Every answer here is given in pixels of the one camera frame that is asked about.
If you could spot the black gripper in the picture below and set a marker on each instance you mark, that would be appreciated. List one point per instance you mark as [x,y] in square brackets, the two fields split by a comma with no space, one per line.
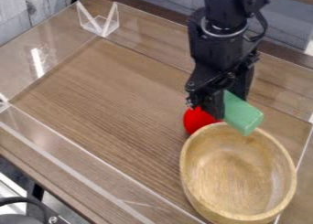
[224,54]

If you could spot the green rectangular block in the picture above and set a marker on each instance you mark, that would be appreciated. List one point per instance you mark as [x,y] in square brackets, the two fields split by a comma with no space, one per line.
[241,115]

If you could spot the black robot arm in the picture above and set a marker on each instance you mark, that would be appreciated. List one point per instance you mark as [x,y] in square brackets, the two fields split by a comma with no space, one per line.
[229,11]

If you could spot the brown wooden bowl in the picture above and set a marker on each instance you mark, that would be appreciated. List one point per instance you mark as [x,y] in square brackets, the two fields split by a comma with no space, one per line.
[238,178]

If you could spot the red plush strawberry toy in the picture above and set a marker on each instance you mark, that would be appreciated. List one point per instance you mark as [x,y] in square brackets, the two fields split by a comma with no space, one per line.
[196,118]

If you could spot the black table leg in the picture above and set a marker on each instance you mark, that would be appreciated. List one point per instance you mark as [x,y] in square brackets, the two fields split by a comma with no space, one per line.
[35,191]

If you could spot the clear acrylic corner bracket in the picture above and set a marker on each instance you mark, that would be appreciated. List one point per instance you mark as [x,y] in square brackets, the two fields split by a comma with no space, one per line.
[101,25]

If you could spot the clear acrylic barrier wall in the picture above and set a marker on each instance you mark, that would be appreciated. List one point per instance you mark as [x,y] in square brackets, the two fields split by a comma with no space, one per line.
[95,188]

